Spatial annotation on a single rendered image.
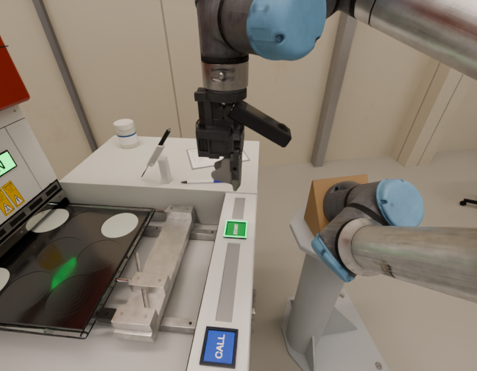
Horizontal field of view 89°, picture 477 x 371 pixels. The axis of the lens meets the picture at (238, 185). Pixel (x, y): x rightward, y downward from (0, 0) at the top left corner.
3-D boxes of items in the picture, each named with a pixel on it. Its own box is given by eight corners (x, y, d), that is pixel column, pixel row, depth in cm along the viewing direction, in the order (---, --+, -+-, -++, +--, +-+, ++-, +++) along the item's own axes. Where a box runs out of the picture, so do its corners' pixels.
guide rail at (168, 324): (-4, 314, 58) (-12, 308, 56) (3, 306, 59) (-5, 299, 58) (204, 336, 54) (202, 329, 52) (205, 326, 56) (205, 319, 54)
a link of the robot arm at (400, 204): (396, 207, 66) (444, 206, 53) (363, 241, 64) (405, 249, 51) (367, 174, 66) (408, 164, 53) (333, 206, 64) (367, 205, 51)
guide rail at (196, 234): (70, 230, 80) (65, 224, 78) (73, 226, 81) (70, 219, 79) (221, 241, 76) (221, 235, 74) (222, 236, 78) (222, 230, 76)
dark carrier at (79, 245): (-75, 314, 51) (-77, 313, 50) (46, 205, 78) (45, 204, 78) (82, 330, 48) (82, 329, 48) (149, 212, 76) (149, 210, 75)
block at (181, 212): (166, 218, 76) (165, 210, 74) (170, 210, 79) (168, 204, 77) (191, 219, 75) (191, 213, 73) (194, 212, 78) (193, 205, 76)
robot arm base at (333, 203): (369, 183, 77) (392, 179, 67) (368, 232, 75) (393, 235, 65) (323, 179, 75) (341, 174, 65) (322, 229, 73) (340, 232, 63)
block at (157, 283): (132, 291, 56) (128, 284, 54) (138, 278, 59) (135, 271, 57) (165, 294, 56) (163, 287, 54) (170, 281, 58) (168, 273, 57)
